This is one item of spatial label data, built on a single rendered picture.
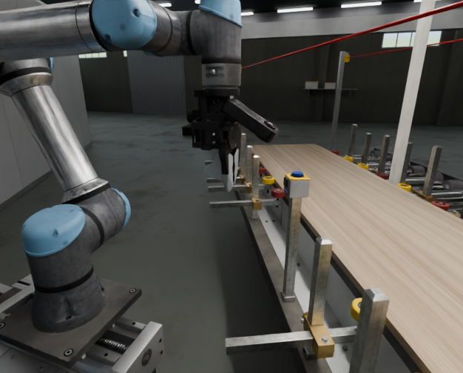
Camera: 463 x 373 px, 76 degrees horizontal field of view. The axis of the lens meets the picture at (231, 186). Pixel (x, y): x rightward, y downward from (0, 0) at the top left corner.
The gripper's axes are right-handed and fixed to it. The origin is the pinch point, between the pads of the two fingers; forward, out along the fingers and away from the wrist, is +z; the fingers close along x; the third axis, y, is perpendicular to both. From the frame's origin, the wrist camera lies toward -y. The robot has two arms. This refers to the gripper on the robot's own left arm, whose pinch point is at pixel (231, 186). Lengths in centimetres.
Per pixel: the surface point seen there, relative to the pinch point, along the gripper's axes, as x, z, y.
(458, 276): -51, 42, -64
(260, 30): -968, -173, 261
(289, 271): -42, 47, -8
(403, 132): -158, 9, -57
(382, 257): -55, 42, -41
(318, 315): -20, 45, -21
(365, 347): 3.5, 29.9, -30.4
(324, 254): -19.4, 23.9, -20.2
